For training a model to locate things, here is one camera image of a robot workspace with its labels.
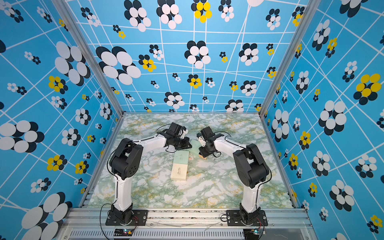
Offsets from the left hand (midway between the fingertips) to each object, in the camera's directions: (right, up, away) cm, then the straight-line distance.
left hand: (194, 145), depth 96 cm
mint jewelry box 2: (+1, 0, +2) cm, 2 cm away
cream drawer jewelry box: (-9, -14, -9) cm, 19 cm away
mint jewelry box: (-8, -7, -4) cm, 11 cm away
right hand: (+8, -4, +1) cm, 9 cm away
